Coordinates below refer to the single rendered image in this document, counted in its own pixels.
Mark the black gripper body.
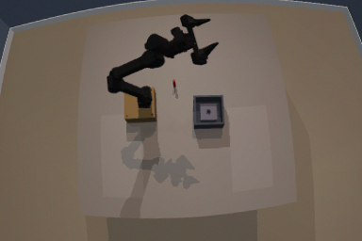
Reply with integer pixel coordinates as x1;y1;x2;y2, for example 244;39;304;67
172;14;206;65

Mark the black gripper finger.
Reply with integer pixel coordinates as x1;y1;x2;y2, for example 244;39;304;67
196;42;219;59
187;17;210;26

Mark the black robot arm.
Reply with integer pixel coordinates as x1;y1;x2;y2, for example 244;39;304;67
107;26;191;108

